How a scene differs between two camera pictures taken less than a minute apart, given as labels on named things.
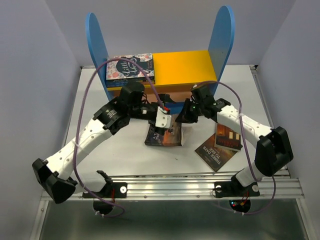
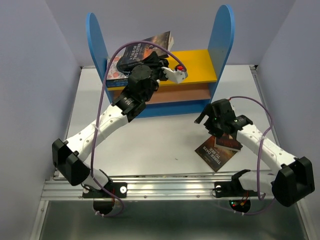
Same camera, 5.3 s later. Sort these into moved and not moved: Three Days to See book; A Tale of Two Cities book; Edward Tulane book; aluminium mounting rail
Moved: A Tale of Two Cities book
Not moved: Edward Tulane book; aluminium mounting rail; Three Days to See book
